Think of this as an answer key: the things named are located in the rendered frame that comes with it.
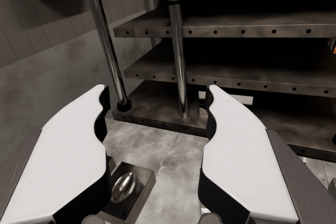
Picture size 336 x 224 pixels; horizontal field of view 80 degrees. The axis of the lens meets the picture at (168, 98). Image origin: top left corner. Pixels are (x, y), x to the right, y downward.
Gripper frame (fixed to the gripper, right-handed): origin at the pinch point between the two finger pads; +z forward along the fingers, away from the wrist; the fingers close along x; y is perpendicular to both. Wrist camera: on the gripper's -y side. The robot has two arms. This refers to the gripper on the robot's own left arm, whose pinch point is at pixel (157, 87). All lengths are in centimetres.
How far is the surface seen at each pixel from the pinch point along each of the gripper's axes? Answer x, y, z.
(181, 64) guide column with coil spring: 10, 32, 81
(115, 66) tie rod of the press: -26, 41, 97
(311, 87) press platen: 64, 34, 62
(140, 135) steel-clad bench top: -11, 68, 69
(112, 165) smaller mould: -21, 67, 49
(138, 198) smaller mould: -8, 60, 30
